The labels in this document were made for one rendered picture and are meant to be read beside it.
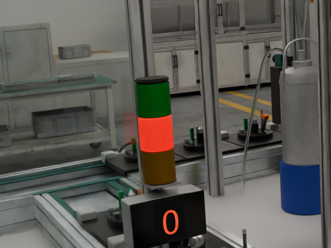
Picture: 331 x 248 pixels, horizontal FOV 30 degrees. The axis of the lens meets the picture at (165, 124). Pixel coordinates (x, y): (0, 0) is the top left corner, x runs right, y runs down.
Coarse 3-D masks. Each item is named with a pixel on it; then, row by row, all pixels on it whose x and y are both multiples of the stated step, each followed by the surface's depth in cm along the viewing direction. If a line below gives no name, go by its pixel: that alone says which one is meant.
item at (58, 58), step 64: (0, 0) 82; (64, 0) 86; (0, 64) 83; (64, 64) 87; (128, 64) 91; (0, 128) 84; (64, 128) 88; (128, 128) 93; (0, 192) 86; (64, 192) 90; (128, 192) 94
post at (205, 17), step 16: (208, 0) 199; (208, 16) 201; (208, 32) 202; (208, 48) 201; (208, 64) 202; (208, 80) 203; (208, 96) 204; (208, 112) 204; (208, 128) 206; (208, 144) 208; (208, 160) 210; (208, 176) 211; (208, 192) 213; (224, 192) 212
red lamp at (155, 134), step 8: (144, 120) 89; (152, 120) 89; (160, 120) 89; (168, 120) 90; (144, 128) 89; (152, 128) 89; (160, 128) 89; (168, 128) 90; (144, 136) 90; (152, 136) 89; (160, 136) 89; (168, 136) 90; (144, 144) 90; (152, 144) 89; (160, 144) 89; (168, 144) 90
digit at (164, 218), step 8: (176, 200) 92; (160, 208) 91; (168, 208) 91; (176, 208) 92; (160, 216) 91; (168, 216) 91; (176, 216) 92; (160, 224) 91; (168, 224) 92; (176, 224) 92; (184, 224) 93; (160, 232) 91; (168, 232) 92; (176, 232) 92; (184, 232) 93; (160, 240) 91
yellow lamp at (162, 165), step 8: (144, 152) 90; (152, 152) 90; (160, 152) 90; (168, 152) 90; (144, 160) 91; (152, 160) 90; (160, 160) 90; (168, 160) 90; (144, 168) 91; (152, 168) 90; (160, 168) 90; (168, 168) 90; (144, 176) 91; (152, 176) 90; (160, 176) 90; (168, 176) 91; (152, 184) 91; (160, 184) 90
